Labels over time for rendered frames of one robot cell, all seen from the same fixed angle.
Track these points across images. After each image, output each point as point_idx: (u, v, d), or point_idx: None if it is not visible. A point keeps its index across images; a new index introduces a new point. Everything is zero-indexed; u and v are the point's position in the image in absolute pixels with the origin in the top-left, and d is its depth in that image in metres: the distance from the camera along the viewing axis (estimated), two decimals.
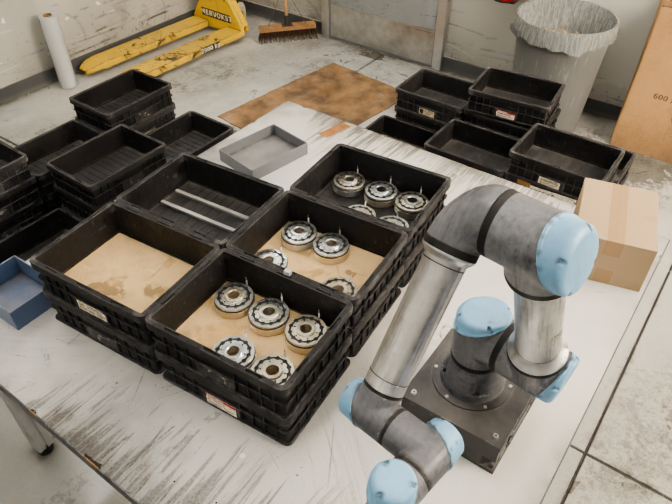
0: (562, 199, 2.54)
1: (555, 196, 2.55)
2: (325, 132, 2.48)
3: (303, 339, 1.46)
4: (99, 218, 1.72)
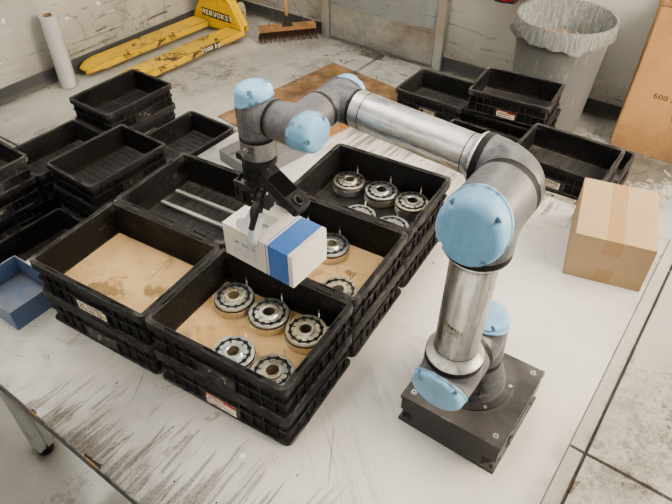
0: (562, 199, 2.54)
1: (555, 196, 2.55)
2: None
3: (303, 339, 1.46)
4: (99, 218, 1.72)
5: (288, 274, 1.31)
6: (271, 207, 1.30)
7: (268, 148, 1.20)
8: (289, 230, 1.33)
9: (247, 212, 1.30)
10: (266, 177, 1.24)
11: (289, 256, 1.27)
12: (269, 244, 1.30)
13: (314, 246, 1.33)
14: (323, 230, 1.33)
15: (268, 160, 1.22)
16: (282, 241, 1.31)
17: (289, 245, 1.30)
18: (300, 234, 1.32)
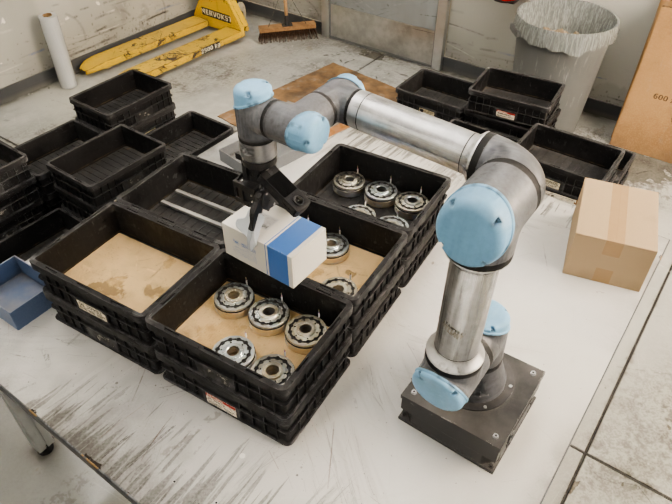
0: (562, 199, 2.54)
1: (555, 196, 2.55)
2: None
3: (303, 339, 1.46)
4: (99, 218, 1.72)
5: (288, 274, 1.31)
6: (271, 207, 1.30)
7: (268, 148, 1.20)
8: (289, 230, 1.33)
9: (247, 212, 1.30)
10: (266, 177, 1.24)
11: (289, 256, 1.27)
12: (269, 244, 1.30)
13: (314, 246, 1.33)
14: (323, 230, 1.33)
15: (268, 160, 1.21)
16: (282, 241, 1.30)
17: (289, 245, 1.30)
18: (300, 234, 1.32)
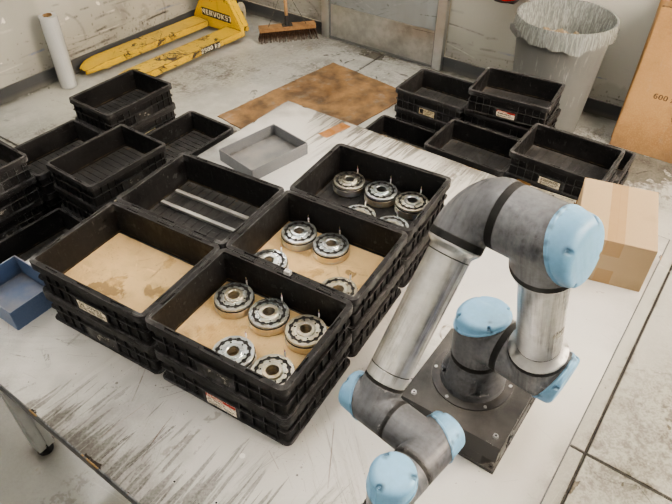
0: (562, 199, 2.54)
1: (555, 196, 2.55)
2: (325, 132, 2.48)
3: (303, 339, 1.46)
4: (99, 218, 1.72)
5: None
6: None
7: None
8: None
9: None
10: None
11: None
12: None
13: None
14: None
15: None
16: None
17: None
18: None
